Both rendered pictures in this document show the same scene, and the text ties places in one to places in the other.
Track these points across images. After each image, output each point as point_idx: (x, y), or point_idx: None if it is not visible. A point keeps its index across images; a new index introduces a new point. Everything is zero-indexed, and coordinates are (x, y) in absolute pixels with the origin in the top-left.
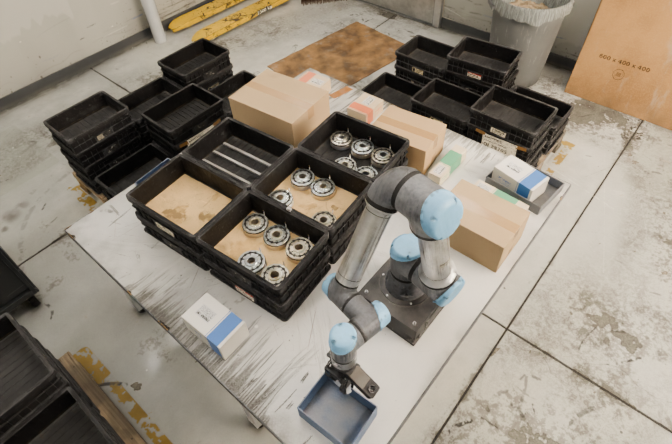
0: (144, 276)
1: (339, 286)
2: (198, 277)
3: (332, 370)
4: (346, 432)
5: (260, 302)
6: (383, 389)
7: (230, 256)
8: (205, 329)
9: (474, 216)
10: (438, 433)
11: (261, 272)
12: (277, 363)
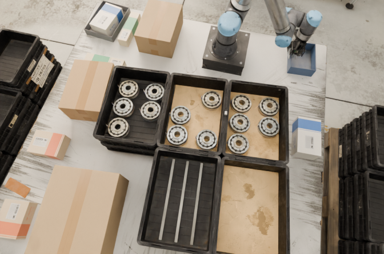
0: (304, 222)
1: (291, 27)
2: None
3: (304, 47)
4: (303, 55)
5: None
6: (275, 48)
7: (270, 147)
8: (317, 135)
9: (165, 22)
10: None
11: None
12: (296, 98)
